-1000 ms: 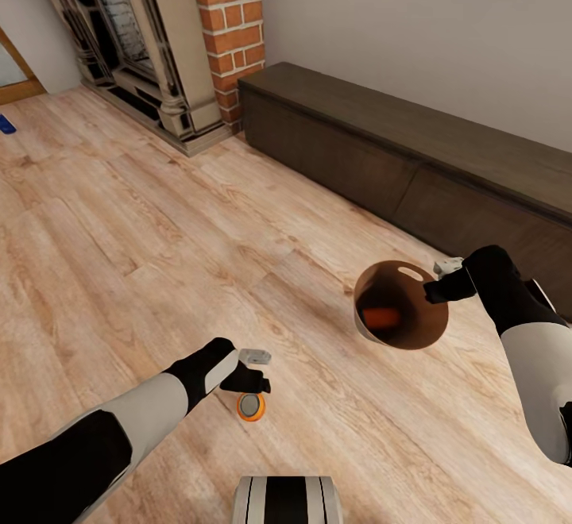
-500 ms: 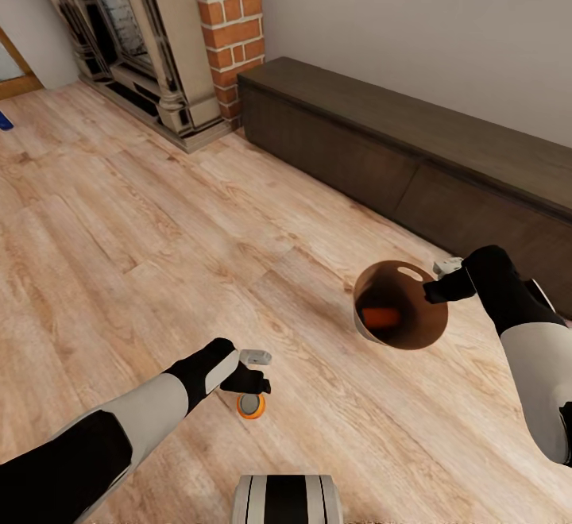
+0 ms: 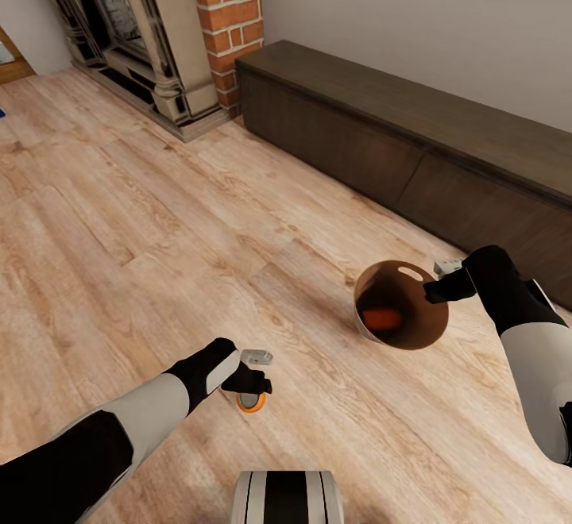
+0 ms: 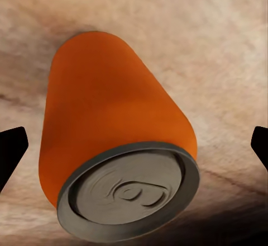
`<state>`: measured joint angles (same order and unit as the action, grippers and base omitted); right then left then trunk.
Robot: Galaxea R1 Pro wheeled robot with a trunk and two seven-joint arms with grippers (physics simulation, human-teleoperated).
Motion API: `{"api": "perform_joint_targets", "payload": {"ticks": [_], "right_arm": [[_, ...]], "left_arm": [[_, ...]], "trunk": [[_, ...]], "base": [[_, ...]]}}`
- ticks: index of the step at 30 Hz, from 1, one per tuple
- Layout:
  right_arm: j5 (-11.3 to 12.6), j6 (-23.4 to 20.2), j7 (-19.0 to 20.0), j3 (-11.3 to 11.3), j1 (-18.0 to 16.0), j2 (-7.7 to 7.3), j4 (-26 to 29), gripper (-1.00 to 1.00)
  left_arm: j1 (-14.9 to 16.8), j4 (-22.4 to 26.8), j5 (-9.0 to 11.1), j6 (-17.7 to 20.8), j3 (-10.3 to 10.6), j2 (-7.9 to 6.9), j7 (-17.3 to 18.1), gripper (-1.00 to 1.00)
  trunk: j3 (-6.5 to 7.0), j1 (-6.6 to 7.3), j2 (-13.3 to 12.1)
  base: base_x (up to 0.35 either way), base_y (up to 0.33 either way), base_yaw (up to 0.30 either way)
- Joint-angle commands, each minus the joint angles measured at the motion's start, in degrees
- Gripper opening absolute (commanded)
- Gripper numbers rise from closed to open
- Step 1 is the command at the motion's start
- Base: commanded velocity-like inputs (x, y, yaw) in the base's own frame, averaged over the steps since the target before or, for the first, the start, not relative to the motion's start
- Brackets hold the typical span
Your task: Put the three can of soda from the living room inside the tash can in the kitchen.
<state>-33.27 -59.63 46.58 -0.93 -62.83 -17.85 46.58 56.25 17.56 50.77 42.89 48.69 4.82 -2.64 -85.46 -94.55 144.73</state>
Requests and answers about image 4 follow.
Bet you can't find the can of soda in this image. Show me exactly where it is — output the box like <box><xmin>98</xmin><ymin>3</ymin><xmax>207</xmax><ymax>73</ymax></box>
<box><xmin>39</xmin><ymin>31</ymin><xmax>201</xmax><ymax>243</ymax></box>

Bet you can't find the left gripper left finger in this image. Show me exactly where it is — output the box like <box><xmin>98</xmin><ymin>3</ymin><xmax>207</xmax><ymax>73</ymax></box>
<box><xmin>0</xmin><ymin>126</ymin><xmax>28</xmax><ymax>192</ymax></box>

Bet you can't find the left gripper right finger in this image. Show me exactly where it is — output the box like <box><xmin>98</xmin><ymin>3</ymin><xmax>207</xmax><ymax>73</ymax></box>
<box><xmin>251</xmin><ymin>126</ymin><xmax>268</xmax><ymax>171</ymax></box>

